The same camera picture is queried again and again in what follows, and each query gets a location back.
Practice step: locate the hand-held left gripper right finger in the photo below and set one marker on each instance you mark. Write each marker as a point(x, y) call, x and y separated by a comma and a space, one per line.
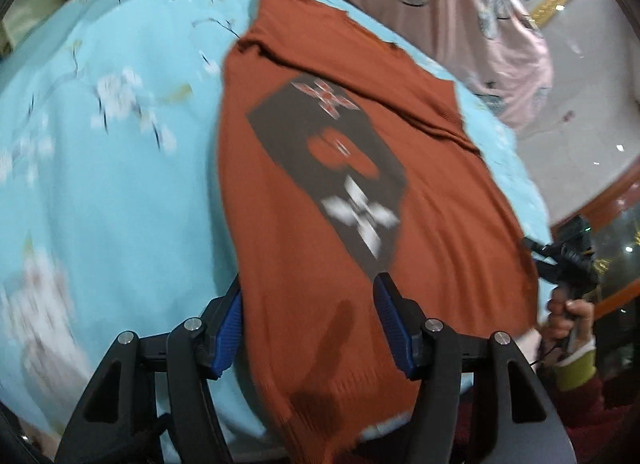
point(392, 324)

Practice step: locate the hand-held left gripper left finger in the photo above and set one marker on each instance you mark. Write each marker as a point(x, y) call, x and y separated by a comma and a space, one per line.
point(227, 339)

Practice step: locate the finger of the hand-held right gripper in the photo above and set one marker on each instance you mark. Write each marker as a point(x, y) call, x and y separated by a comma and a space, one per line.
point(540, 246)
point(550, 271)

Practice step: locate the orange knit sweater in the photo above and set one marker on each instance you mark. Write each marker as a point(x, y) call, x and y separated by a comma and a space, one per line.
point(440, 224)

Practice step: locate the person's right forearm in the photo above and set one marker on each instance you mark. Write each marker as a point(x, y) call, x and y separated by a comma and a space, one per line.
point(585, 374)

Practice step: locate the person's right hand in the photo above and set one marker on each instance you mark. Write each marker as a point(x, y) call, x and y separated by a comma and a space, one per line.
point(570, 321)

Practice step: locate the light blue floral bedsheet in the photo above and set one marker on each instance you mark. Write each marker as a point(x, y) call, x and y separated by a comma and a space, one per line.
point(125, 219)

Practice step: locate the pink quilt with plaid hearts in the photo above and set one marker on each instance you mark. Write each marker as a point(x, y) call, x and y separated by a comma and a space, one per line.
point(450, 9)

